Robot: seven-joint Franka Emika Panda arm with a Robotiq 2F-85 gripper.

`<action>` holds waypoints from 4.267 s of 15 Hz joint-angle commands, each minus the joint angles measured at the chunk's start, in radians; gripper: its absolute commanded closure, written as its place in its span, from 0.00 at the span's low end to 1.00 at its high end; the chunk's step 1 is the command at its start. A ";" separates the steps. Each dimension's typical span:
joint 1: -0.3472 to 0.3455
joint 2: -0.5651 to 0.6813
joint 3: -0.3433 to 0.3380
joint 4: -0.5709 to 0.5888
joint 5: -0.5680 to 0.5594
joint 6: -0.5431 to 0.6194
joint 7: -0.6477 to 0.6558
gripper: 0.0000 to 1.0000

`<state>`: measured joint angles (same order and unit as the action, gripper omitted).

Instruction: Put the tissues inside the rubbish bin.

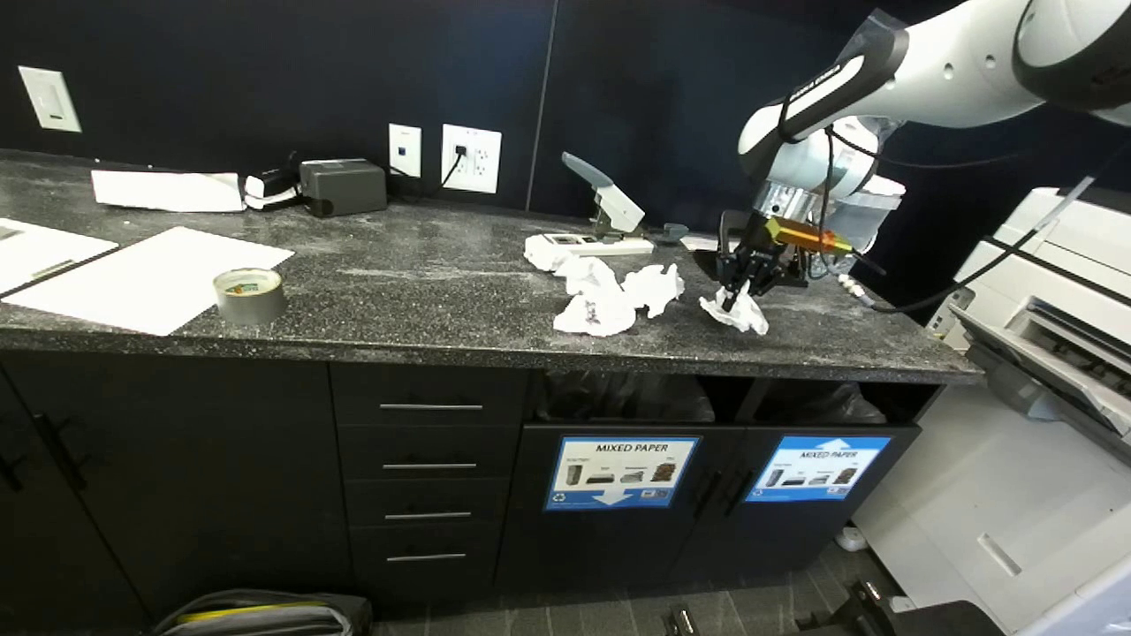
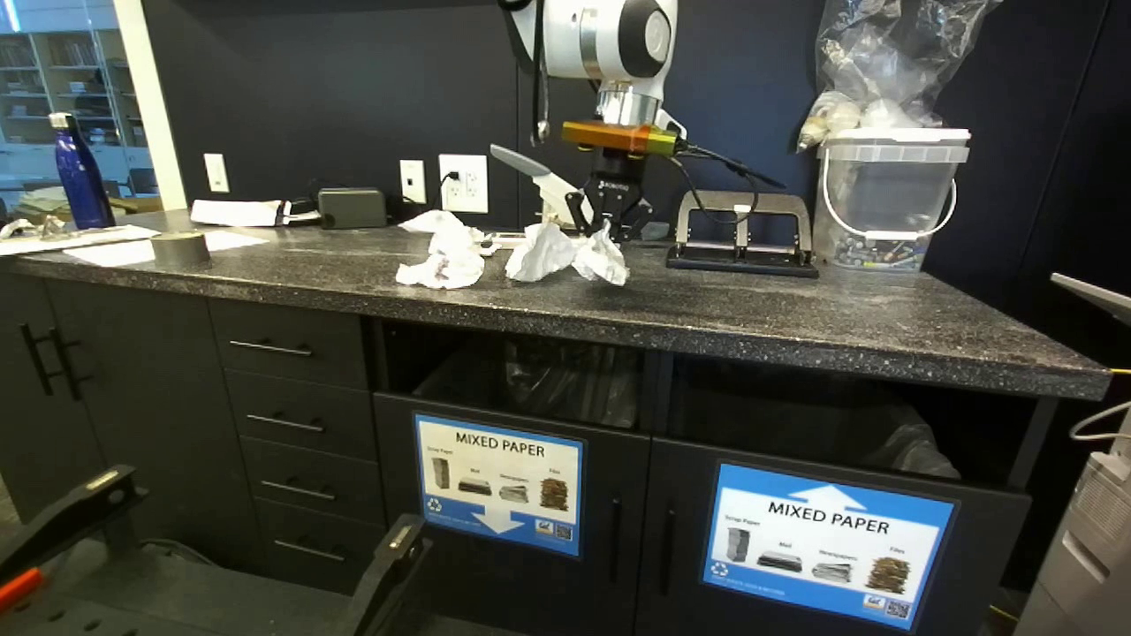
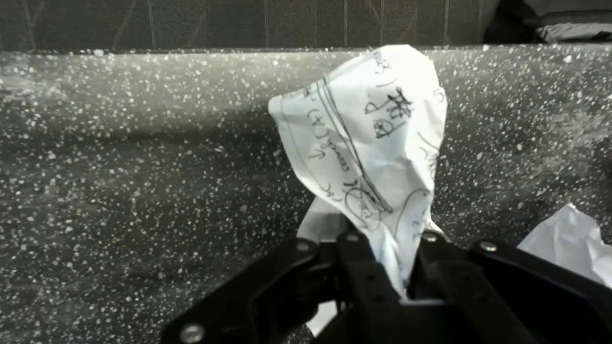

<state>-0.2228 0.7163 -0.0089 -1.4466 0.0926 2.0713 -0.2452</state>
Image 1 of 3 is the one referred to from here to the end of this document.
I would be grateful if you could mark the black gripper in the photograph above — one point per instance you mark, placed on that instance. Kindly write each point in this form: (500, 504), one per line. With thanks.
(775, 260)

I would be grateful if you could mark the white tissue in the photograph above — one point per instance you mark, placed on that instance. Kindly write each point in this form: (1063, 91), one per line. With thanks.
(584, 249)
(654, 289)
(738, 317)
(595, 305)

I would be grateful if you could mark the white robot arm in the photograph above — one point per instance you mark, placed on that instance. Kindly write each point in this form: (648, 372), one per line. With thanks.
(978, 72)

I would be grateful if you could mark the black bin liner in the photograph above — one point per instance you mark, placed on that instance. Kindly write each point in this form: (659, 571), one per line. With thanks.
(815, 409)
(623, 399)

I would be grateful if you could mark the black recycling bin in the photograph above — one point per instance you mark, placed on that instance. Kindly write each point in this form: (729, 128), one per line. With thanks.
(613, 542)

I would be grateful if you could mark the flattened white tissue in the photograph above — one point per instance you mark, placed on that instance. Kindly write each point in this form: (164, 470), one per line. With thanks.
(584, 249)

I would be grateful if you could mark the mixed paper sign up arrow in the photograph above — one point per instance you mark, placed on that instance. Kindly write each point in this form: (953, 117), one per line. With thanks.
(815, 469)

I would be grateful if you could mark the mixed paper sign down arrow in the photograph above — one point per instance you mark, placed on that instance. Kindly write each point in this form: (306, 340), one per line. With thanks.
(621, 475)

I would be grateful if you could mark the white outlet plate with plug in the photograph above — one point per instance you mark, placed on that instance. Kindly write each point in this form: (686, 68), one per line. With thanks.
(472, 161)

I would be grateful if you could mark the grey white office printer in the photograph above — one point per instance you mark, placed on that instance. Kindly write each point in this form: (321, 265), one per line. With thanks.
(1011, 445)

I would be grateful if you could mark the small black floor item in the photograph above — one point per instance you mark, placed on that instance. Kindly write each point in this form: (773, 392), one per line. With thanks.
(681, 621)

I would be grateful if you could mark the black floor equipment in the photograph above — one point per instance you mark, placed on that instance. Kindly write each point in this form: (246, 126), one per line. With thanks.
(895, 611)

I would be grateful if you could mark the black drawer front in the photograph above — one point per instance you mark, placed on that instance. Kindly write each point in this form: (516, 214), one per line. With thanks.
(372, 578)
(364, 497)
(358, 445)
(355, 389)

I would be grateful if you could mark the black box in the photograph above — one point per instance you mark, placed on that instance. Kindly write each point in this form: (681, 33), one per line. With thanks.
(345, 186)

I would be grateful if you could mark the small black white device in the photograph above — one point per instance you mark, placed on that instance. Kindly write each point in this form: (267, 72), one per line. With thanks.
(271, 187)

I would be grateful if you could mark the black cabinet door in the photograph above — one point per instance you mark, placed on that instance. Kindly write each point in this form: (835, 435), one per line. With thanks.
(212, 470)
(38, 565)

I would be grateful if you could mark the black backpack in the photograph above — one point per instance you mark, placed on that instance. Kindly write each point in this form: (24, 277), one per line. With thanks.
(267, 611)

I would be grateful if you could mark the folded white paper stack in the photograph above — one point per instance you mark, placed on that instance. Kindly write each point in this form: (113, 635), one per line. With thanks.
(164, 191)

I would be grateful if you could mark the white paper sheet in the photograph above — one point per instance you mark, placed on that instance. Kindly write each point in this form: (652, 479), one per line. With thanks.
(48, 249)
(145, 282)

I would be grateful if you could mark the orange wrist camera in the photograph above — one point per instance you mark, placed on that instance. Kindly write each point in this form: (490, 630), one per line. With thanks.
(808, 236)

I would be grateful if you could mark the white wall plate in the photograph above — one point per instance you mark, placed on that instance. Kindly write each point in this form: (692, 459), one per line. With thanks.
(404, 151)

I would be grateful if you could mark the white light switch plate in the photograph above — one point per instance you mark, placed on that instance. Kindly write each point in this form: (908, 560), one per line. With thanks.
(51, 97)

